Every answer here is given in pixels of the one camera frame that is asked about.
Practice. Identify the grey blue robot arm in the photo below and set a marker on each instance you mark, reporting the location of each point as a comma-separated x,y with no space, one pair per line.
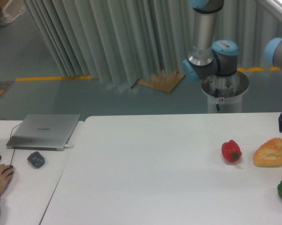
215,64

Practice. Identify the red bell pepper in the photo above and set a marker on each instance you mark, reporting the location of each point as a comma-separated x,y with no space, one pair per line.
231,151

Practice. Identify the person's bare hand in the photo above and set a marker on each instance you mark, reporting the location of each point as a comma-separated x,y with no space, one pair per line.
1,178

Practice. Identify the golden triangular pastry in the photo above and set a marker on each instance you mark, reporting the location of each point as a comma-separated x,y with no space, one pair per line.
269,154

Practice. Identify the brown cardboard sheet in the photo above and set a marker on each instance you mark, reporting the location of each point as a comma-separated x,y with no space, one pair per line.
165,83

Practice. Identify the pale green pleated curtain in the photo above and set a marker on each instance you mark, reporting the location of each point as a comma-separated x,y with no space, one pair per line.
120,41

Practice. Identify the silver closed laptop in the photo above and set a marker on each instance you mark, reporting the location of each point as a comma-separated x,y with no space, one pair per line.
44,131

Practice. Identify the small black controller device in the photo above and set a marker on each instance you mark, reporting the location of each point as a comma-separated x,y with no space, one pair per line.
36,159

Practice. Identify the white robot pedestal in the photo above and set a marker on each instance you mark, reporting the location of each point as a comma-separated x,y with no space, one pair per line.
225,94

